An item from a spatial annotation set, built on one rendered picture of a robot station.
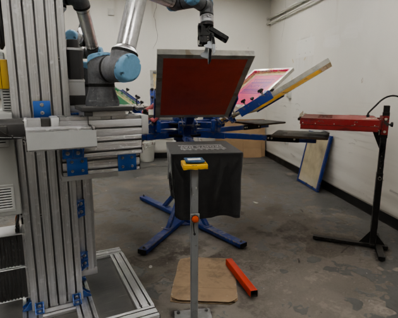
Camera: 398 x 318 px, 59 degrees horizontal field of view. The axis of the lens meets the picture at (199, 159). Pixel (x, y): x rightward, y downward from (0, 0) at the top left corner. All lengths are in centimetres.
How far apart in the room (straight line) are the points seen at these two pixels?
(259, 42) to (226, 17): 76
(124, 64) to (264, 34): 576
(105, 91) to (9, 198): 65
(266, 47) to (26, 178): 588
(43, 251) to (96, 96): 84
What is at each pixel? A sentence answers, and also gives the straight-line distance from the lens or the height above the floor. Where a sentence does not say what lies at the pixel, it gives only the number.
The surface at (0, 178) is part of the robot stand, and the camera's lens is 181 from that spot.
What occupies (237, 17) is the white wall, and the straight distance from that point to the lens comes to 705.
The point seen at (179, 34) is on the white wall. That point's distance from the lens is 681.
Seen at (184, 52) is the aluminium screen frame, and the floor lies 154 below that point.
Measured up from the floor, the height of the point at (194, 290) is 22.
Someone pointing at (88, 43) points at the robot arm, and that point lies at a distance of 238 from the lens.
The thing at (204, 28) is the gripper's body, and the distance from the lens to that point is 205.
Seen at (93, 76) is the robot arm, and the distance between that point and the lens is 167.
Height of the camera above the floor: 134
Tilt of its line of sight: 11 degrees down
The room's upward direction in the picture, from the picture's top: straight up
